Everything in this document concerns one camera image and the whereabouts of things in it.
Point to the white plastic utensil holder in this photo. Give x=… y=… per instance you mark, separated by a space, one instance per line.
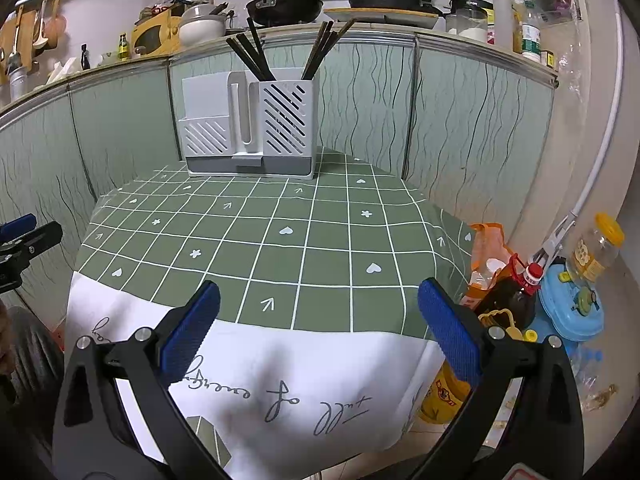
x=205 y=135

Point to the metal canister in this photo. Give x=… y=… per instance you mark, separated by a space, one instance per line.
x=17 y=85

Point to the slim dark bottle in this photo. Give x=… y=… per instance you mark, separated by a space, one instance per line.
x=85 y=59

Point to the wooden cutting board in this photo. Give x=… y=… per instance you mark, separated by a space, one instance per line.
x=12 y=40

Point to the white pot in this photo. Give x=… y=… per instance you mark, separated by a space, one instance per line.
x=200 y=30

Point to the green checked tablecloth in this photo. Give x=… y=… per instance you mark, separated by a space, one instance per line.
x=300 y=240

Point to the blue plastic container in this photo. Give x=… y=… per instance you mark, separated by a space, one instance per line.
x=570 y=310

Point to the orange bag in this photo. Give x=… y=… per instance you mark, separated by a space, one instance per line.
x=487 y=245

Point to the white folded packet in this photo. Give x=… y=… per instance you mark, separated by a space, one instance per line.
x=64 y=71

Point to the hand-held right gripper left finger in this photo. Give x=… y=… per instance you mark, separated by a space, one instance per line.
x=190 y=332

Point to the yellow green bottle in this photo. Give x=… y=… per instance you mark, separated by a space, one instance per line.
x=123 y=49

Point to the clear container with white powder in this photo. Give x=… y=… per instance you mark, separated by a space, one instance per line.
x=472 y=30

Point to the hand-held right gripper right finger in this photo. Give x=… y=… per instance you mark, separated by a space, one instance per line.
x=450 y=332

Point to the white pipe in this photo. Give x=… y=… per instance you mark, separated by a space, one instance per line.
x=605 y=135

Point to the white squeeze bottle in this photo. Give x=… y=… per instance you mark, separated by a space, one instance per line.
x=503 y=20

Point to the black wok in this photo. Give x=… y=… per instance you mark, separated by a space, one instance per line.
x=285 y=10

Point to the glass jar with yellow lid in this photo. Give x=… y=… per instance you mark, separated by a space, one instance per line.
x=592 y=250

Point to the yellow cooking oil bottle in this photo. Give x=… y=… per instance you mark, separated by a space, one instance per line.
x=445 y=395

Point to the person's left hand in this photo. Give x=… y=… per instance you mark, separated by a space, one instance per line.
x=4 y=340

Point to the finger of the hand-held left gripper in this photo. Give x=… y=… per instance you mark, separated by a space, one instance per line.
x=40 y=240
x=20 y=224

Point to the person's grey trouser leg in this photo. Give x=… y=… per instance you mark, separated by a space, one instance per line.
x=35 y=350

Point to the white plastic clip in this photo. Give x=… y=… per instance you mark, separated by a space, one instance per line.
x=552 y=242

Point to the black kitchen appliance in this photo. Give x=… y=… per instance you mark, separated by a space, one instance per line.
x=470 y=5

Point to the dark bottle with red cap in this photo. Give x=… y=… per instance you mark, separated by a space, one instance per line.
x=510 y=300

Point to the bottle with green label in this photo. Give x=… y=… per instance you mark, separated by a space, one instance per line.
x=531 y=35

